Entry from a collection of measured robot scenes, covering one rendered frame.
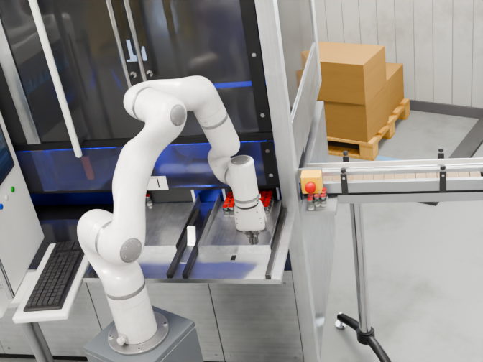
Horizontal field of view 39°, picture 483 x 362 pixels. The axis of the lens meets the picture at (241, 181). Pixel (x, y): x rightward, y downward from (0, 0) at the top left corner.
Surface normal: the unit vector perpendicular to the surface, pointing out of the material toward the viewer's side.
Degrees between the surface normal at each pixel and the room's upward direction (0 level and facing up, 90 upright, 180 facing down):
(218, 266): 0
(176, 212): 0
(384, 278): 0
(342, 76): 90
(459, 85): 90
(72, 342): 90
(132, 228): 66
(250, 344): 90
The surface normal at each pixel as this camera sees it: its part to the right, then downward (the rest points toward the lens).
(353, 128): -0.55, 0.48
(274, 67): -0.19, 0.51
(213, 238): -0.15, -0.86
